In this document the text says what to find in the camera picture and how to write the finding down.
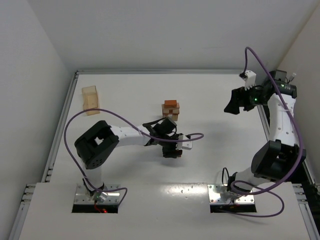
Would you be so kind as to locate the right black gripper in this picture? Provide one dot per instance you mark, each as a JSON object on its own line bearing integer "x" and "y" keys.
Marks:
{"x": 243, "y": 98}

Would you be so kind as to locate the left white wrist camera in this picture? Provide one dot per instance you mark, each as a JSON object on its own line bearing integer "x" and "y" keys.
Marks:
{"x": 184, "y": 143}

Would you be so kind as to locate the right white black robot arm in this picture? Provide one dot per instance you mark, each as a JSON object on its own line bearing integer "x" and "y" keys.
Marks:
{"x": 278, "y": 159}

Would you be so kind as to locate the light tan wood block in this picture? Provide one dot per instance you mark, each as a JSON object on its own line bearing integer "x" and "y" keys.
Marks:
{"x": 175, "y": 117}

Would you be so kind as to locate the orange arch wood block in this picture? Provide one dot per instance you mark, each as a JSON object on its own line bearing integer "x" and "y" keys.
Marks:
{"x": 170, "y": 104}

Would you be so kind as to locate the long light wood block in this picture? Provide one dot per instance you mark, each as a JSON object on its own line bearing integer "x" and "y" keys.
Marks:
{"x": 170, "y": 109}

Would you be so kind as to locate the long red-brown wood block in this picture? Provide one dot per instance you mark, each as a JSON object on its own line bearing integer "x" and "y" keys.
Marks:
{"x": 170, "y": 113}

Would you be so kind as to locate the black wall cable white plug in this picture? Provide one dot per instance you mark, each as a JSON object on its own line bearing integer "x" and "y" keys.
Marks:
{"x": 291, "y": 78}

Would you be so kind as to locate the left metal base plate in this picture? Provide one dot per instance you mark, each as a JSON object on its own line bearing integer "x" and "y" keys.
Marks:
{"x": 109, "y": 196}

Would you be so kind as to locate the clear plastic block box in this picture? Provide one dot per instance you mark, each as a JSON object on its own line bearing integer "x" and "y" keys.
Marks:
{"x": 90, "y": 100}

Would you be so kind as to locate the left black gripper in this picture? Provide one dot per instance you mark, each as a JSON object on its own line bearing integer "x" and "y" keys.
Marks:
{"x": 170, "y": 146}

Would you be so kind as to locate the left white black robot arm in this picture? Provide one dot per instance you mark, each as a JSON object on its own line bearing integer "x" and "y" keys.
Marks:
{"x": 97, "y": 143}

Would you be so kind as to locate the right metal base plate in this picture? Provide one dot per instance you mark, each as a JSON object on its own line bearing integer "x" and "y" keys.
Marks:
{"x": 219, "y": 196}

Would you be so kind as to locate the metal base plate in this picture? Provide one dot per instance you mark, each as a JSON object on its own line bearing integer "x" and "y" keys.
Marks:
{"x": 219, "y": 196}
{"x": 109, "y": 196}

